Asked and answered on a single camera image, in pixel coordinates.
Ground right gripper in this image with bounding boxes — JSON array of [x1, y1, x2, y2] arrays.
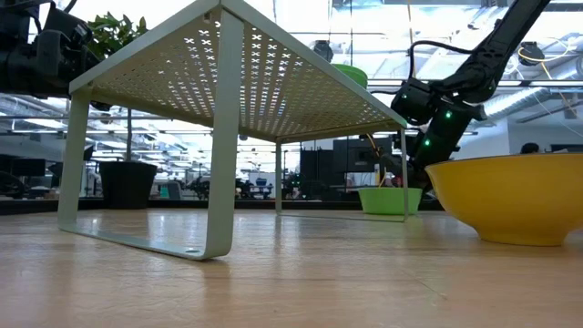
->
[[400, 157, 434, 197]]

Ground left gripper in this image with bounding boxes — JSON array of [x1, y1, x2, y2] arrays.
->
[[35, 7, 99, 88]]

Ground yellow bowl with patterned inside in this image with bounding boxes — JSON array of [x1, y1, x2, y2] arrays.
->
[[424, 153, 583, 248]]

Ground green leafy plant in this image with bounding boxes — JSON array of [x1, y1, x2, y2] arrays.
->
[[86, 12, 149, 163]]

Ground black plant pot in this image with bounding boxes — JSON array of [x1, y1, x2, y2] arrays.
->
[[98, 160, 159, 210]]

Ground pale green perforated metal shelf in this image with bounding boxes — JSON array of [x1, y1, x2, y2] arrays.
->
[[56, 0, 409, 261]]

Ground yellow cable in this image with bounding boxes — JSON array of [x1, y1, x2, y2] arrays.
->
[[363, 134, 386, 188]]

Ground silver ventilation duct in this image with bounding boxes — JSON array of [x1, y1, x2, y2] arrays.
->
[[482, 86, 562, 120]]

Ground black aluminium table frame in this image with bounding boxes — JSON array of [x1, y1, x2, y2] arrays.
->
[[0, 198, 446, 217]]

